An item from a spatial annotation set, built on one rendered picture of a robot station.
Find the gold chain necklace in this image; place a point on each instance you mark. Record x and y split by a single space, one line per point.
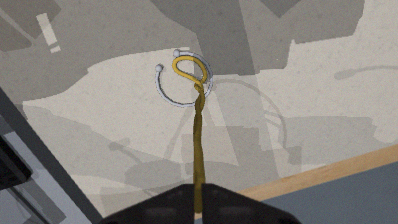
198 168

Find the grey wire bangle with ball ends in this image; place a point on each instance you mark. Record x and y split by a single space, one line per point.
177 53

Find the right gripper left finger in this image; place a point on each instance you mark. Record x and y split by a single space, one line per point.
175 206

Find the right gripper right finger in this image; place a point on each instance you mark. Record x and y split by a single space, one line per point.
223 206

